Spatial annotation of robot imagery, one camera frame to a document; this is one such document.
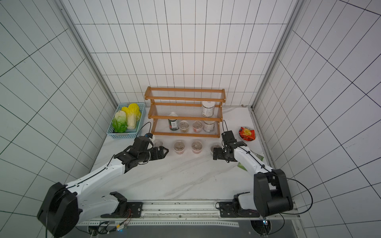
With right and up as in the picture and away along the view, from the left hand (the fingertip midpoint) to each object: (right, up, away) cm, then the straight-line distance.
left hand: (160, 154), depth 84 cm
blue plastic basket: (-27, +20, +19) cm, 38 cm away
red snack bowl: (+55, +11, +11) cm, 57 cm away
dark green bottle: (+6, +18, +13) cm, 23 cm away
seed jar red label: (+11, +4, +6) cm, 13 cm away
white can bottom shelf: (+30, +16, +14) cm, 37 cm away
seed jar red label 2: (+22, +3, +6) cm, 23 cm away
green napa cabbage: (-30, +18, +13) cm, 38 cm away
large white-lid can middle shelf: (+28, +27, +3) cm, 39 cm away
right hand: (+34, -1, +5) cm, 35 cm away
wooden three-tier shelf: (+14, +26, +16) cm, 33 cm away
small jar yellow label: (+13, +17, +16) cm, 26 cm away
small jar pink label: (+23, +16, +14) cm, 31 cm away
